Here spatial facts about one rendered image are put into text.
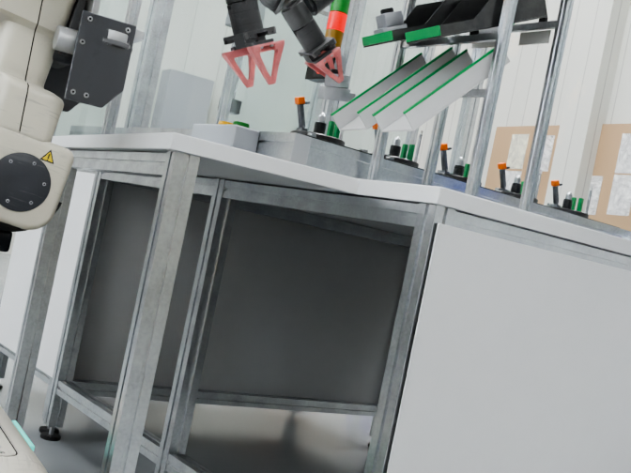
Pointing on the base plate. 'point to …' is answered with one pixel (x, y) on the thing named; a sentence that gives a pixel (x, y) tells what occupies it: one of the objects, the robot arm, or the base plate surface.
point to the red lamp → (337, 21)
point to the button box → (227, 135)
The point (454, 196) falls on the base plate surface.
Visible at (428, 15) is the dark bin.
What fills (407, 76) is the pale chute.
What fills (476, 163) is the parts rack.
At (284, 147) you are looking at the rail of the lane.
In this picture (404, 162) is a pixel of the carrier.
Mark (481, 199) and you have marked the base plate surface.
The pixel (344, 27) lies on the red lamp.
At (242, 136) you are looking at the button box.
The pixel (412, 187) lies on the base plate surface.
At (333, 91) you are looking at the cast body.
